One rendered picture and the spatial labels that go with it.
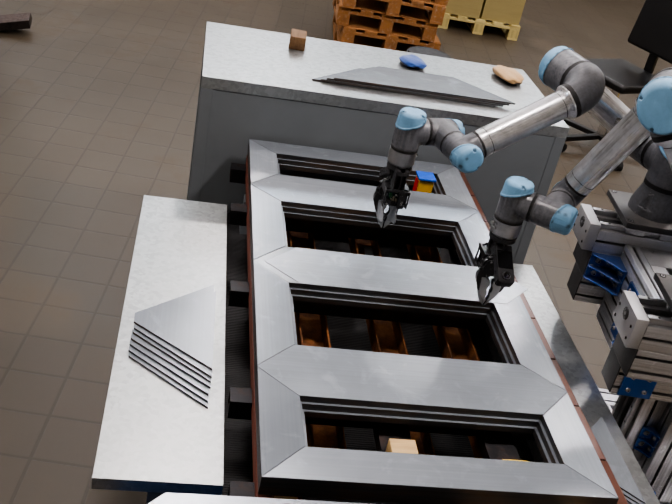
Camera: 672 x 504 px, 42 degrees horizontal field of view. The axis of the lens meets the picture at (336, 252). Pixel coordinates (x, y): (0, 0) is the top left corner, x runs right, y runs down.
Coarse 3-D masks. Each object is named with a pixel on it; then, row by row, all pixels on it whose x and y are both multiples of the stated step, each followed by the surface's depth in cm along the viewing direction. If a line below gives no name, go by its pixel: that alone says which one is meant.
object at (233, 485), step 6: (234, 486) 176; (240, 486) 177; (246, 486) 177; (252, 486) 177; (228, 492) 178; (234, 492) 175; (240, 492) 175; (246, 492) 176; (252, 492) 176; (306, 498) 177; (312, 498) 177; (318, 498) 178; (324, 498) 178
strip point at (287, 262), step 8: (296, 248) 243; (280, 256) 238; (288, 256) 239; (296, 256) 240; (272, 264) 234; (280, 264) 235; (288, 264) 235; (296, 264) 236; (288, 272) 232; (296, 272) 233; (296, 280) 229
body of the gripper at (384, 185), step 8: (392, 168) 239; (408, 168) 240; (392, 176) 243; (400, 176) 239; (408, 176) 238; (384, 184) 243; (392, 184) 240; (400, 184) 239; (384, 192) 241; (392, 192) 242; (400, 192) 241; (408, 192) 241; (384, 200) 244; (392, 200) 243; (400, 200) 242; (408, 200) 242; (400, 208) 244
